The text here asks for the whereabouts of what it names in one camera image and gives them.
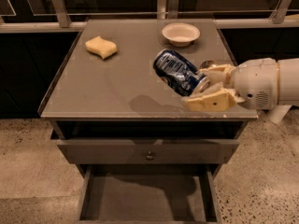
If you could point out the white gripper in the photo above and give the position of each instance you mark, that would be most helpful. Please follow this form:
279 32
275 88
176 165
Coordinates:
254 81

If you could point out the blue pepsi can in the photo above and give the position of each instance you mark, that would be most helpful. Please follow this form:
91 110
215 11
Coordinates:
179 74

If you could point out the gold silver can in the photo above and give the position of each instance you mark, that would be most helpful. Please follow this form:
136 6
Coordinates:
207 64

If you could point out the round metal drawer knob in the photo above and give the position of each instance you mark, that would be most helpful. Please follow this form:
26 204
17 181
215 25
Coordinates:
150 156

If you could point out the grey drawer cabinet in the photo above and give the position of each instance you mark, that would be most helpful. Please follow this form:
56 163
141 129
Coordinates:
122 97

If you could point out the open grey middle drawer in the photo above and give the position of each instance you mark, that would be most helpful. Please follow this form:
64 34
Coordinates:
148 194

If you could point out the grey top drawer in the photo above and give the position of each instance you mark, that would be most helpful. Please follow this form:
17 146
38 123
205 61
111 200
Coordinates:
134 150

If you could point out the white bowl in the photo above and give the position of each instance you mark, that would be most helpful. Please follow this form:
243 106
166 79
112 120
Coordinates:
180 34

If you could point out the yellow sponge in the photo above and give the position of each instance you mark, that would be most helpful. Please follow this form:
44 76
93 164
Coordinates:
99 46

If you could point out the metal glass railing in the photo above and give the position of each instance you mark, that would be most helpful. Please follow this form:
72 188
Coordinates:
43 16

